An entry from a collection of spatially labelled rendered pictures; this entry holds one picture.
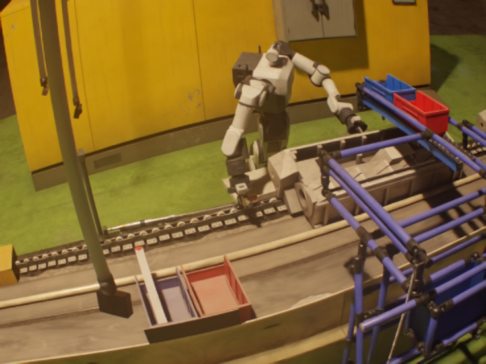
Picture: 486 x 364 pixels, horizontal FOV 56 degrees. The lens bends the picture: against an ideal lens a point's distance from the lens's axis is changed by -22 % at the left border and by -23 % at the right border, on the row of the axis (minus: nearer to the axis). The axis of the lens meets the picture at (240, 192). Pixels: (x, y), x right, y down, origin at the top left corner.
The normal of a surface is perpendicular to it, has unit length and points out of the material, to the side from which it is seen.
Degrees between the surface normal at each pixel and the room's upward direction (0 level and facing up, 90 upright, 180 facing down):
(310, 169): 10
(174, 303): 0
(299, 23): 90
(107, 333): 0
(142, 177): 0
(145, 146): 90
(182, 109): 90
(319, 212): 100
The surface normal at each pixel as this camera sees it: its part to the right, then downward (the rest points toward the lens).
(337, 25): 0.30, 0.51
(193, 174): -0.08, -0.82
